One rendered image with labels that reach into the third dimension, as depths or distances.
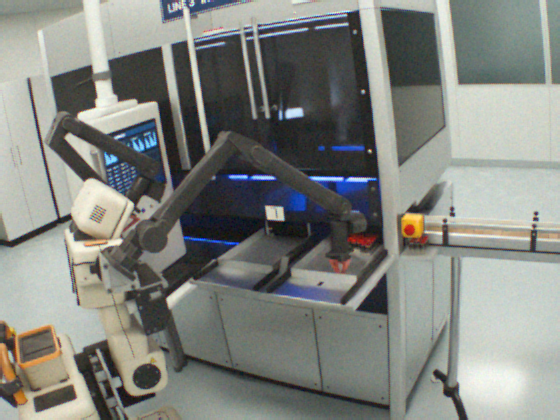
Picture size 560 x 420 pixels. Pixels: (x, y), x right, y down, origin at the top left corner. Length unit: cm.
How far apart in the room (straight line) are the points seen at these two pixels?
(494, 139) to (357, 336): 460
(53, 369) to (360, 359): 132
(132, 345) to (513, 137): 549
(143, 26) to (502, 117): 488
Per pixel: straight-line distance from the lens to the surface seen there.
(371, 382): 232
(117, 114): 209
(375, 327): 213
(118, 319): 165
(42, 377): 166
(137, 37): 242
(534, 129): 636
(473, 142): 649
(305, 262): 192
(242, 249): 214
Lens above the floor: 168
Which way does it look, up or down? 18 degrees down
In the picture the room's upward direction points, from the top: 8 degrees counter-clockwise
